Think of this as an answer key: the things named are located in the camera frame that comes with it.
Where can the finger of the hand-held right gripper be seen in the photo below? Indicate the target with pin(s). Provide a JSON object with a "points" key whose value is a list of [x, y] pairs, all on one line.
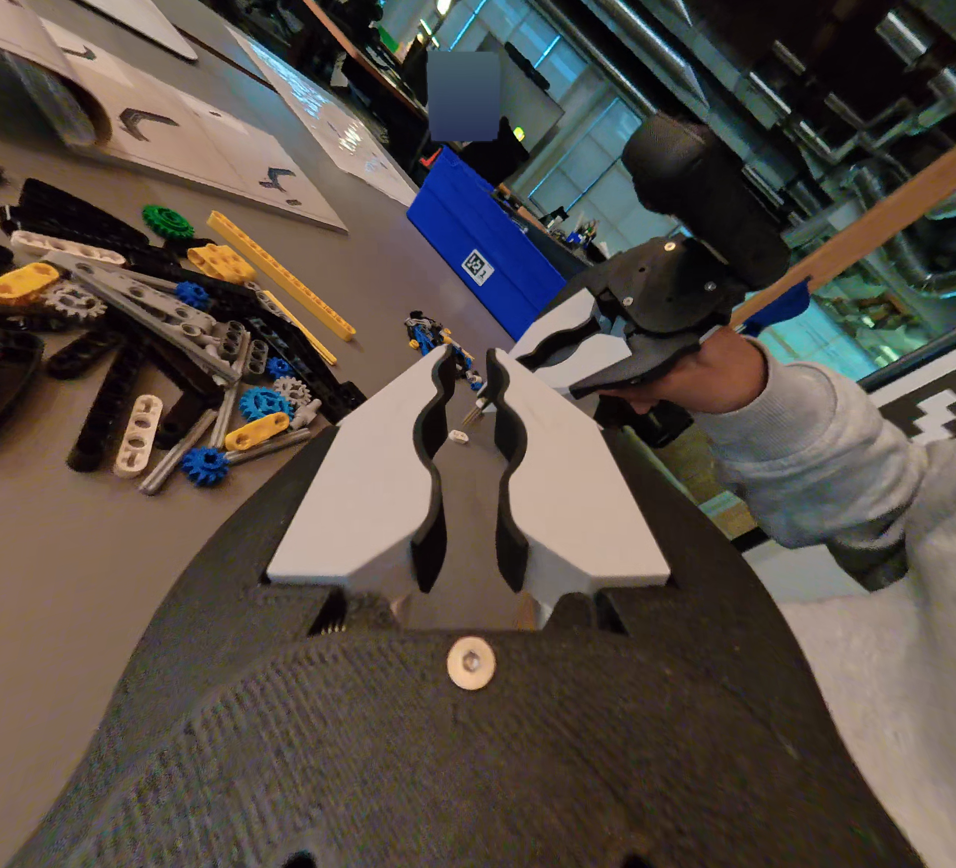
{"points": [[556, 319], [590, 360]]}

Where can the blue plastic bin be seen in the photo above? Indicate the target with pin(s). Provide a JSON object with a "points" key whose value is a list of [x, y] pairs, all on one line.
{"points": [[463, 225]]}

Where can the yellow lego frame piece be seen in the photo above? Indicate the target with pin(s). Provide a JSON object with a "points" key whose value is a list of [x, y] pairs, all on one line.
{"points": [[220, 263]]}

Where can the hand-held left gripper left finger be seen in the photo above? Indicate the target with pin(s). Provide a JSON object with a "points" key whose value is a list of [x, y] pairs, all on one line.
{"points": [[351, 494]]}

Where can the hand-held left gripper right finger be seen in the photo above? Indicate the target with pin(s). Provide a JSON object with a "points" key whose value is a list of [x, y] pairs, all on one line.
{"points": [[582, 502]]}

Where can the tan and white lego assembly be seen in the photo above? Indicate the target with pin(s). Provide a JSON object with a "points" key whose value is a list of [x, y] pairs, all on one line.
{"points": [[478, 406]]}

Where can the long yellow lego beam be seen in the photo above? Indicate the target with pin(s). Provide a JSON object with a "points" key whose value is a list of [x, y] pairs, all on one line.
{"points": [[284, 276]]}

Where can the black computer monitor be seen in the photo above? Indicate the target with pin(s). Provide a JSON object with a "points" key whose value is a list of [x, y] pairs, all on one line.
{"points": [[500, 155]]}

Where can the printed paper sheet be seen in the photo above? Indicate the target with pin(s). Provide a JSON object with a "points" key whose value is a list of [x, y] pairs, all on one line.
{"points": [[328, 113]]}

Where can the blue cloth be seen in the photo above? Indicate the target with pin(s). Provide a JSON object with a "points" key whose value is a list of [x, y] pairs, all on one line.
{"points": [[784, 304]]}

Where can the lego instruction booklet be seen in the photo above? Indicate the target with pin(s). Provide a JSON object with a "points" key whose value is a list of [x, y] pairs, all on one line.
{"points": [[194, 128]]}

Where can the thin yellow lego axle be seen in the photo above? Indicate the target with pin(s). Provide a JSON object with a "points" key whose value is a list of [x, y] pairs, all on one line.
{"points": [[306, 334]]}

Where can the pile of small lego pins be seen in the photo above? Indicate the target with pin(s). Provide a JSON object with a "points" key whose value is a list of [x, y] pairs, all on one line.
{"points": [[422, 337]]}

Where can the person's right hand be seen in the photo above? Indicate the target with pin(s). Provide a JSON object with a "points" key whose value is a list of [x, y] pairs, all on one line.
{"points": [[717, 375]]}

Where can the green lego gear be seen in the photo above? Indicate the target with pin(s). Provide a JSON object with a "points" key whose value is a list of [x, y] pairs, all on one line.
{"points": [[166, 219]]}

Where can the large display screen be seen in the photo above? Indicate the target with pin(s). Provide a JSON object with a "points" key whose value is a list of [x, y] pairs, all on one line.
{"points": [[534, 106]]}

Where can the person's right forearm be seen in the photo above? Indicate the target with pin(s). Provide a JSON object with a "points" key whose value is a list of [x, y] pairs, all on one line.
{"points": [[814, 457]]}

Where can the pile of large lego parts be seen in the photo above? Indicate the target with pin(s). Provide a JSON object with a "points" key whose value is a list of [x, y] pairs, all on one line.
{"points": [[112, 397]]}

